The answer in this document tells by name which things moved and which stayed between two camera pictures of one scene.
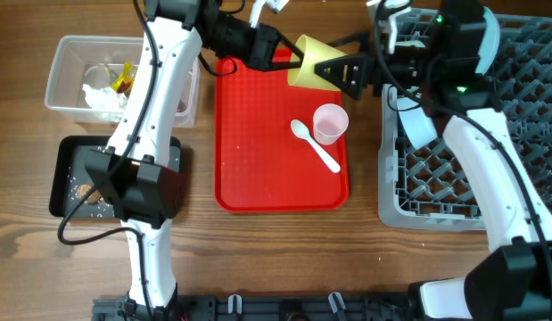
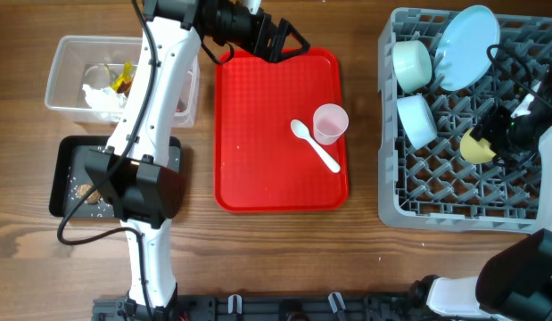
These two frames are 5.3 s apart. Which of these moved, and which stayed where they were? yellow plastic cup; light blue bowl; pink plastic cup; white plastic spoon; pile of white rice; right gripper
Moved: yellow plastic cup; right gripper
Stayed: pile of white rice; pink plastic cup; white plastic spoon; light blue bowl
